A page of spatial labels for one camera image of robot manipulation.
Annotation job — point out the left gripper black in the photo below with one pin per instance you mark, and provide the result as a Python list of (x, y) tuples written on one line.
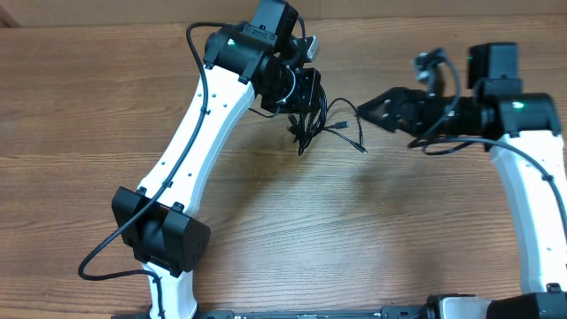
[(307, 98)]

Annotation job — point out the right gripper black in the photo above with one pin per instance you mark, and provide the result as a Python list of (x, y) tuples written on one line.
[(402, 102)]

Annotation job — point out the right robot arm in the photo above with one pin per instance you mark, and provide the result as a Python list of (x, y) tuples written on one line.
[(523, 135)]

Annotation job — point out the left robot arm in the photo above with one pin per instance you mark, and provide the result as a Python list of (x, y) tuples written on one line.
[(257, 60)]

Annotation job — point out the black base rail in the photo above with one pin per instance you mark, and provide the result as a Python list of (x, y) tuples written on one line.
[(305, 314)]

